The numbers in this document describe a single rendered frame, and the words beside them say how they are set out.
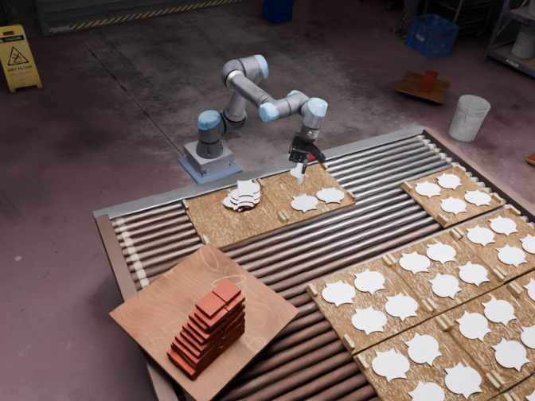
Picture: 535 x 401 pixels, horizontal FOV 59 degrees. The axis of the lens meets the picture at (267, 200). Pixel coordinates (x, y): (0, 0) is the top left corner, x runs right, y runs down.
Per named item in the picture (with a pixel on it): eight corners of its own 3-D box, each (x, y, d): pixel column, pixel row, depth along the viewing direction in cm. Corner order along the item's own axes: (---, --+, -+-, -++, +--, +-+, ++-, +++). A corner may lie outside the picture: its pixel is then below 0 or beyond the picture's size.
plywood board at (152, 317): (109, 317, 173) (108, 313, 171) (208, 244, 202) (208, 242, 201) (203, 409, 150) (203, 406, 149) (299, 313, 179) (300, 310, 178)
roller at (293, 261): (144, 313, 192) (143, 306, 188) (484, 191, 266) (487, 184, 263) (148, 322, 189) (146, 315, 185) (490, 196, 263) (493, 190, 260)
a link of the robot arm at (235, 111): (212, 120, 260) (234, 52, 213) (236, 114, 266) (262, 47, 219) (221, 138, 257) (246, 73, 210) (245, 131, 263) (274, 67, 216)
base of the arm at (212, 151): (190, 149, 261) (189, 134, 255) (212, 139, 269) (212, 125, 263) (206, 162, 253) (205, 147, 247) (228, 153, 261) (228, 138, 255)
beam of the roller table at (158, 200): (94, 219, 231) (91, 211, 227) (417, 132, 311) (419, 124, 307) (98, 231, 226) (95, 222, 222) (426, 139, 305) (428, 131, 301)
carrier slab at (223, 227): (181, 204, 234) (181, 202, 233) (254, 183, 250) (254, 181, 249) (208, 253, 212) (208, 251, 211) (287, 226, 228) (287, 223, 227)
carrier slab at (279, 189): (255, 183, 250) (255, 181, 249) (320, 165, 266) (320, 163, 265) (287, 226, 228) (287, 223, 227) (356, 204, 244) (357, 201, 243)
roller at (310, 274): (152, 332, 185) (150, 325, 182) (497, 202, 260) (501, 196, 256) (155, 343, 182) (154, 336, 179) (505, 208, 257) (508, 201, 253)
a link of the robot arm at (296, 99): (279, 92, 192) (294, 104, 185) (300, 87, 197) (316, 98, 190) (277, 110, 197) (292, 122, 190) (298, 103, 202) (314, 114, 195)
